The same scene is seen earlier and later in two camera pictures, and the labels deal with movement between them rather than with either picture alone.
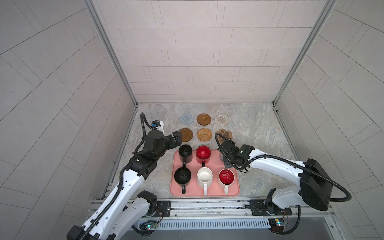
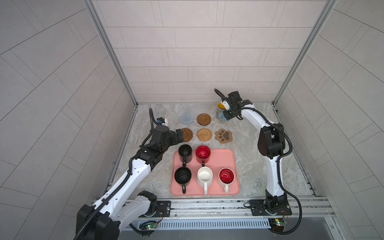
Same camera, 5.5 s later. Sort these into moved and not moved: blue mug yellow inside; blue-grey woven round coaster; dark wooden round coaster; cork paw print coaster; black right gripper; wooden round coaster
Moved: black right gripper; blue mug yellow inside
Not moved: blue-grey woven round coaster; dark wooden round coaster; wooden round coaster; cork paw print coaster
